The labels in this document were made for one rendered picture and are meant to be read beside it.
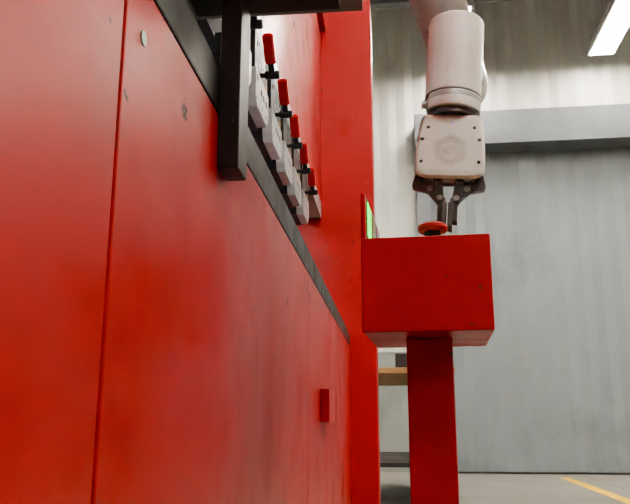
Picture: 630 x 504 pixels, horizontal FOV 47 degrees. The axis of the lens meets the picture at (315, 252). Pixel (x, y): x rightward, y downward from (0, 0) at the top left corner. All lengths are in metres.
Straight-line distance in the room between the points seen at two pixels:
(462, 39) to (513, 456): 7.35
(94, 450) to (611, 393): 8.19
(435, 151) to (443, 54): 0.15
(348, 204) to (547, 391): 5.73
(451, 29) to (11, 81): 0.89
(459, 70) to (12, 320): 0.89
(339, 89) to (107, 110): 2.69
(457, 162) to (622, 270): 7.68
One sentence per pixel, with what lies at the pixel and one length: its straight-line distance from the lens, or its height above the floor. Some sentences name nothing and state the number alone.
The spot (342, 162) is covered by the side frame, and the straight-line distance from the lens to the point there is 2.96.
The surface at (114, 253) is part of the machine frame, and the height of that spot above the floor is 0.64.
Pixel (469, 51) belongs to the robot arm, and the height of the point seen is 1.09.
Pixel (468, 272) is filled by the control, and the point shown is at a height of 0.73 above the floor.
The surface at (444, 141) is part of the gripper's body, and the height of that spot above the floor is 0.95.
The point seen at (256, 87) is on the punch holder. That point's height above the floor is 1.21.
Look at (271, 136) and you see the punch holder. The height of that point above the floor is 1.18.
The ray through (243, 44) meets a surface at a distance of 0.72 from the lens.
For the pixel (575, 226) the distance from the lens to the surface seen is 8.71.
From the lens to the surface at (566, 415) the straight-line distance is 8.38.
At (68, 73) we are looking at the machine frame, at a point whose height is 0.72.
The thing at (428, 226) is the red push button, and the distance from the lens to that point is 0.96.
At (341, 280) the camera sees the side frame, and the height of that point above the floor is 1.09.
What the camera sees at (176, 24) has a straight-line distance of 0.57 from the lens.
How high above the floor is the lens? 0.55
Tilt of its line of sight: 13 degrees up
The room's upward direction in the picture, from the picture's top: straight up
